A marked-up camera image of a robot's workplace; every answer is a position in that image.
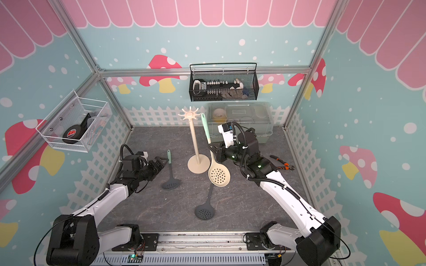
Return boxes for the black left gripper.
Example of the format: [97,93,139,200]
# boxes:
[135,156,169,182]

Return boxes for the grey slotted skimmer green handle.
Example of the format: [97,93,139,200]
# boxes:
[162,150,181,190]

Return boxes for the beige skimmer green handle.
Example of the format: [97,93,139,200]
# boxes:
[201,114,231,187]

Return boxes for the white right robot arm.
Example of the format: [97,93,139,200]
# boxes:
[209,121,344,266]

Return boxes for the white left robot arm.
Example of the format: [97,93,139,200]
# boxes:
[45,151,169,266]

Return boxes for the beige utensil rack stand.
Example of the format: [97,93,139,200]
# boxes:
[179,107,210,174]

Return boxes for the green storage box clear lid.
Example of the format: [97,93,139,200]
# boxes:
[206,102,274,144]

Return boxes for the orange black pliers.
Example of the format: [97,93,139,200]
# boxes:
[270,155,295,171]

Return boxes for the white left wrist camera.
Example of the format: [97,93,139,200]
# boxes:
[136,151,148,159]

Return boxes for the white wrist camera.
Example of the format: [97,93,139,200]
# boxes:
[136,151,148,159]
[217,122,235,148]

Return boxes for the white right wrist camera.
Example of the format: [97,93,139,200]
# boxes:
[217,122,235,148]

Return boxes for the black wire wall basket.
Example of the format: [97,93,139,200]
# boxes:
[189,63,259,102]

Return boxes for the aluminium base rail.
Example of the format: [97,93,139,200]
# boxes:
[59,231,337,266]

